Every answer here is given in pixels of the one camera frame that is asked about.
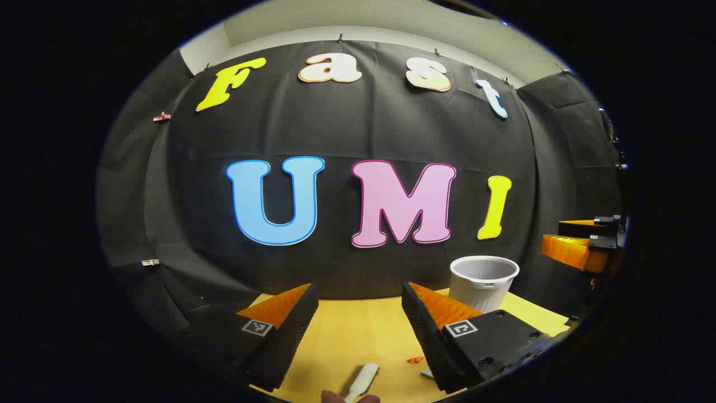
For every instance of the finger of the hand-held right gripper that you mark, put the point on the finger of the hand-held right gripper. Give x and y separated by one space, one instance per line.
573 252
579 228

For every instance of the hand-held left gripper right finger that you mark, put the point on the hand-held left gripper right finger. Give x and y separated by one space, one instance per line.
425 336

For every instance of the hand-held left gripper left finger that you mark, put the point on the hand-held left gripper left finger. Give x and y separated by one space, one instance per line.
291 336

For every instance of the grey plastic dustpan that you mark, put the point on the grey plastic dustpan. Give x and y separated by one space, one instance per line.
427 374

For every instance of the white ribbed garbage bin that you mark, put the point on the white ribbed garbage bin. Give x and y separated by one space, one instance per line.
481 291

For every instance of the small grey broom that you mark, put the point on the small grey broom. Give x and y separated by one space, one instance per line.
362 378

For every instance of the wooden desktop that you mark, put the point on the wooden desktop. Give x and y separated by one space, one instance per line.
358 336

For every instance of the black backdrop cloth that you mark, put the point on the black backdrop cloth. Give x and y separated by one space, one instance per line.
347 129

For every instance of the small red clip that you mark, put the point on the small red clip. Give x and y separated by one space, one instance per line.
162 117

